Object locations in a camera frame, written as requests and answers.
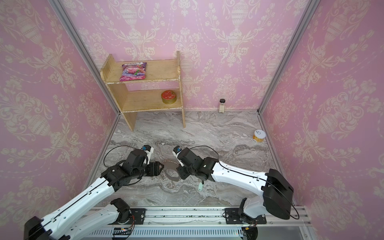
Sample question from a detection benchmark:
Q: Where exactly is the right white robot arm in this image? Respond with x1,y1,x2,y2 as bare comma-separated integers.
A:
173,146,295,225

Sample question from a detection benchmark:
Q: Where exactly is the white perforated cable tray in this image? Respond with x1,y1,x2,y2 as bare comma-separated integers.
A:
84,226,243,240

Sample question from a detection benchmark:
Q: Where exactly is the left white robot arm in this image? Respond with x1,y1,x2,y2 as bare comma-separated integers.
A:
24,145,164,240

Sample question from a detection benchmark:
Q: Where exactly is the aluminium corner post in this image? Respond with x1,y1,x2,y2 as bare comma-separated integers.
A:
48,0,120,115
258,0,321,116

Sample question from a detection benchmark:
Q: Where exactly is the orange fruit can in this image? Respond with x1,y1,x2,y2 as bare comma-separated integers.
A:
253,130,267,143

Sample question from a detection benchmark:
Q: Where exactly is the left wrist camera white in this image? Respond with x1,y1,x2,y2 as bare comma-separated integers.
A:
131,145,154,166

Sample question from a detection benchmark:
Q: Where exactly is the red gold round tin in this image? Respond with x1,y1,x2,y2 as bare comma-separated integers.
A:
161,90,177,105

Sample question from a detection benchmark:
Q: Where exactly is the pink snack bag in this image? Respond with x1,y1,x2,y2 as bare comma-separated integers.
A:
120,62,147,82

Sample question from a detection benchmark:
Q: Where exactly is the spice jar black lid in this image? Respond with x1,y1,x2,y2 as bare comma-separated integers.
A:
219,99,226,113

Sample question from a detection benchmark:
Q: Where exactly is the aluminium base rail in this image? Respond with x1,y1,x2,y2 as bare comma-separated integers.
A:
86,205,313,226

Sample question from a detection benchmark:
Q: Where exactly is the wooden two-tier shelf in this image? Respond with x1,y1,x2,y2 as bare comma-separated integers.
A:
100,51,186,132

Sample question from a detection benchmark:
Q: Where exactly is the aluminium corner post left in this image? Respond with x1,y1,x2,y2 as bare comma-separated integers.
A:
48,0,120,115

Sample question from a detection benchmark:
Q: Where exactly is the aluminium corner post right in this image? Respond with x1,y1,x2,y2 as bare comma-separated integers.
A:
258,0,321,116

